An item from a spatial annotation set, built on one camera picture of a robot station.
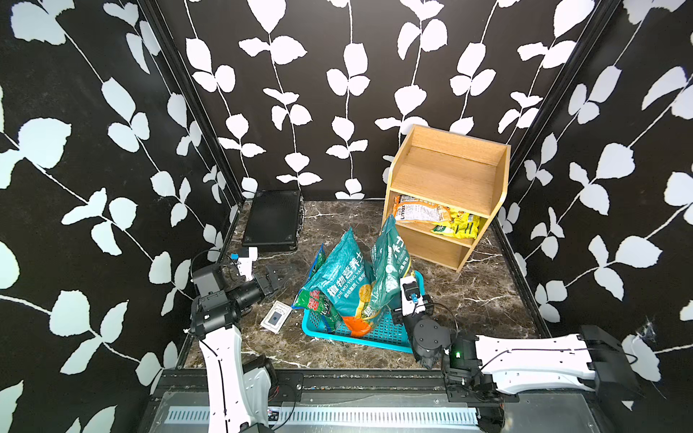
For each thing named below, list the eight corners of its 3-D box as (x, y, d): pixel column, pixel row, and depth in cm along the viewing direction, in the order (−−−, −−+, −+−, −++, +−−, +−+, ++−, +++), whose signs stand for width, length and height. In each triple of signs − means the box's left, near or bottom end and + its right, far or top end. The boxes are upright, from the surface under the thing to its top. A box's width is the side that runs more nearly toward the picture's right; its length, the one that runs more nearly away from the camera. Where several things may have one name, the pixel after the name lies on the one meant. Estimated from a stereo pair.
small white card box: (261, 326, 87) (259, 324, 85) (277, 303, 92) (275, 300, 90) (277, 334, 85) (276, 332, 83) (292, 310, 90) (291, 307, 89)
